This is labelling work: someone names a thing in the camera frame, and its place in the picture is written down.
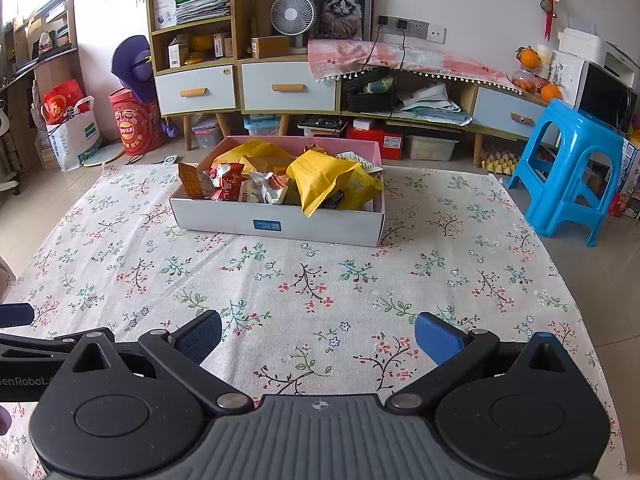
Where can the white foam box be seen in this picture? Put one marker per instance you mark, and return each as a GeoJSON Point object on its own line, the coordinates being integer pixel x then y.
{"type": "Point", "coordinates": [582, 45]}

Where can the pale blue drawer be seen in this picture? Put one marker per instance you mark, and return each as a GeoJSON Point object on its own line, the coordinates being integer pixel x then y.
{"type": "Point", "coordinates": [495, 110]}

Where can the red printed cartons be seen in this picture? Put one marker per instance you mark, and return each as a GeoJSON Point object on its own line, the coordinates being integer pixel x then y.
{"type": "Point", "coordinates": [627, 195]}

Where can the beige floral fabric cover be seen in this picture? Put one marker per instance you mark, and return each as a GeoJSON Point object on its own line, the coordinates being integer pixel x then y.
{"type": "Point", "coordinates": [5, 277]}

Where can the glass jar of oranges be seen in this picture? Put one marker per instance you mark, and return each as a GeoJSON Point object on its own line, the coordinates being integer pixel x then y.
{"type": "Point", "coordinates": [524, 81]}

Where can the brown cardboard box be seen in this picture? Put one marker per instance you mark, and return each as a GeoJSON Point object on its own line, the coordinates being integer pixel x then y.
{"type": "Point", "coordinates": [270, 47]}

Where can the egg tray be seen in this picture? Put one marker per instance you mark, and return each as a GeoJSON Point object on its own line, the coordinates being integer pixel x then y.
{"type": "Point", "coordinates": [499, 160]}

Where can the red hanging ornament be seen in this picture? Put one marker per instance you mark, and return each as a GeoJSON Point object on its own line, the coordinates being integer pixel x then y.
{"type": "Point", "coordinates": [551, 5]}

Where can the black microwave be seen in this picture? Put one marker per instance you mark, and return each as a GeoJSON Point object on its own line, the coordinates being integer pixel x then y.
{"type": "Point", "coordinates": [602, 97]}

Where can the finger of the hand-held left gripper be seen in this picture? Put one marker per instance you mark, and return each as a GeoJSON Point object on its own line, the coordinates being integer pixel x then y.
{"type": "Point", "coordinates": [17, 315]}
{"type": "Point", "coordinates": [35, 346]}

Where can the yellow round object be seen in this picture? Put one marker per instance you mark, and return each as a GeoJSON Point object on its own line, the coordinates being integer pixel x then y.
{"type": "Point", "coordinates": [200, 43]}

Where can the white shopping bag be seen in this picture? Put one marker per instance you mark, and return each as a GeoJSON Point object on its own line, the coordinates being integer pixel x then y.
{"type": "Point", "coordinates": [75, 140]}

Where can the large yellow ribbed snack packet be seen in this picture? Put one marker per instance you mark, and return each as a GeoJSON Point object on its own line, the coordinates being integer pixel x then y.
{"type": "Point", "coordinates": [320, 180]}

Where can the orange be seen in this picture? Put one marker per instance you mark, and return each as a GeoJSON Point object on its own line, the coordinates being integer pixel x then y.
{"type": "Point", "coordinates": [528, 57]}
{"type": "Point", "coordinates": [550, 92]}

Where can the white packet with red label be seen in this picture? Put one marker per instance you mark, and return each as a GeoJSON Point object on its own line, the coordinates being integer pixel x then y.
{"type": "Point", "coordinates": [270, 189]}

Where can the white round floor disc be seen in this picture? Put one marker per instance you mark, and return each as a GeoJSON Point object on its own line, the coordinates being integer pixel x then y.
{"type": "Point", "coordinates": [102, 155]}

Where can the dark snack packet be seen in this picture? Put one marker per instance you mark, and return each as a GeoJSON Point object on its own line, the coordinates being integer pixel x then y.
{"type": "Point", "coordinates": [332, 200]}

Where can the wooden bookshelf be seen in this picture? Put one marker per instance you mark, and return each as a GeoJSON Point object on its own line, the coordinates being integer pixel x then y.
{"type": "Point", "coordinates": [30, 70]}

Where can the wooden shelf cabinet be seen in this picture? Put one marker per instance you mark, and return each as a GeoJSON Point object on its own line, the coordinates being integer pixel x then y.
{"type": "Point", "coordinates": [241, 15]}

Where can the clear plastic bin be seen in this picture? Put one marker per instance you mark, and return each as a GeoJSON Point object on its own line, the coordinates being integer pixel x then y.
{"type": "Point", "coordinates": [432, 149]}

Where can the small white desk fan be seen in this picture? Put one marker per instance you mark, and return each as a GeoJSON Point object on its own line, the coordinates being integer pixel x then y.
{"type": "Point", "coordinates": [292, 15]}

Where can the person's left hand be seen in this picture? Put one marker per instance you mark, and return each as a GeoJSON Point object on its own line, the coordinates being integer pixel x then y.
{"type": "Point", "coordinates": [3, 420]}

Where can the pink cardboard box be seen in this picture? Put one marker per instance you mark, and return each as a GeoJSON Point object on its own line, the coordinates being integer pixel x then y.
{"type": "Point", "coordinates": [320, 222]}

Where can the blue plastic stool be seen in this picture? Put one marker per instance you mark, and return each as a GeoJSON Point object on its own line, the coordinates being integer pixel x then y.
{"type": "Point", "coordinates": [570, 125]}

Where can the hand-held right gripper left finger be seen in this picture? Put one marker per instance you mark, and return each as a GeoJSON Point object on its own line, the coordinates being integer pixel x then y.
{"type": "Point", "coordinates": [200, 334]}

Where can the red gift bag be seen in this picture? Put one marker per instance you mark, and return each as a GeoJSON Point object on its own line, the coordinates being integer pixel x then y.
{"type": "Point", "coordinates": [62, 100]}

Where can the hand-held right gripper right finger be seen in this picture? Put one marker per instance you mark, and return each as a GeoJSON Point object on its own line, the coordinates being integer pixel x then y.
{"type": "Point", "coordinates": [440, 340]}

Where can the clear plastic storage box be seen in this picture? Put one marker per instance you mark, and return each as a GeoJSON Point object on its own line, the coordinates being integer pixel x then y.
{"type": "Point", "coordinates": [206, 136]}
{"type": "Point", "coordinates": [261, 126]}

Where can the framed cat picture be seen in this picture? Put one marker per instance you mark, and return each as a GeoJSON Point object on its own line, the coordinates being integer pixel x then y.
{"type": "Point", "coordinates": [342, 5]}

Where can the pink floral cloth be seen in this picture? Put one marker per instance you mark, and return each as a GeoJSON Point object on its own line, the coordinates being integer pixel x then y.
{"type": "Point", "coordinates": [340, 57]}

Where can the white printer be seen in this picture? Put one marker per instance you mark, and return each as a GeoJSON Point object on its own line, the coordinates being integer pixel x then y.
{"type": "Point", "coordinates": [620, 62]}

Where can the white wall socket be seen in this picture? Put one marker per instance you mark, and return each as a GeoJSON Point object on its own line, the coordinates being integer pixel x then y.
{"type": "Point", "coordinates": [437, 34]}

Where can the small white carton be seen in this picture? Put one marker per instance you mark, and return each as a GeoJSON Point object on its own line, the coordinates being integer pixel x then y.
{"type": "Point", "coordinates": [176, 52]}

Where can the grey wall socket panel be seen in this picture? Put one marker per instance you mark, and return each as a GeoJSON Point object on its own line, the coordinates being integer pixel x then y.
{"type": "Point", "coordinates": [405, 26]}

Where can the black case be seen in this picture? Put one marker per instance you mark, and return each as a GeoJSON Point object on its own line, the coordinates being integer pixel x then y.
{"type": "Point", "coordinates": [370, 95]}

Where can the red printed drum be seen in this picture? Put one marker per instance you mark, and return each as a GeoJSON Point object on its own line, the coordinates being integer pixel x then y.
{"type": "Point", "coordinates": [135, 125]}

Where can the red box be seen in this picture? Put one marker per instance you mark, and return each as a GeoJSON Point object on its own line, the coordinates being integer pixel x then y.
{"type": "Point", "coordinates": [374, 144]}

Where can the floral tablecloth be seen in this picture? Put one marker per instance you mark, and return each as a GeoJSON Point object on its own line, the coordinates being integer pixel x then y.
{"type": "Point", "coordinates": [300, 270]}

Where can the white drawer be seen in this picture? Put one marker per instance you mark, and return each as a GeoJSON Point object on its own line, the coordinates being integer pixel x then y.
{"type": "Point", "coordinates": [260, 87]}
{"type": "Point", "coordinates": [175, 87]}

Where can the pile of white papers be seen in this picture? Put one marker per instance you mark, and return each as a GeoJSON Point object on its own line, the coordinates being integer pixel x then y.
{"type": "Point", "coordinates": [432, 105]}

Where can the red and white snack packet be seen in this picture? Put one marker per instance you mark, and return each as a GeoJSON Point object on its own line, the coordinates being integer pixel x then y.
{"type": "Point", "coordinates": [227, 180]}

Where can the black flat device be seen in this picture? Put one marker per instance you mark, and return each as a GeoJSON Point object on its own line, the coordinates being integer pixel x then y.
{"type": "Point", "coordinates": [321, 126]}

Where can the low wooden cabinet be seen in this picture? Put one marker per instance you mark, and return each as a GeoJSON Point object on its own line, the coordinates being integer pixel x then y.
{"type": "Point", "coordinates": [466, 97]}

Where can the stack of documents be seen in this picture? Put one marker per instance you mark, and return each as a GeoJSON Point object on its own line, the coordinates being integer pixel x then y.
{"type": "Point", "coordinates": [202, 6]}

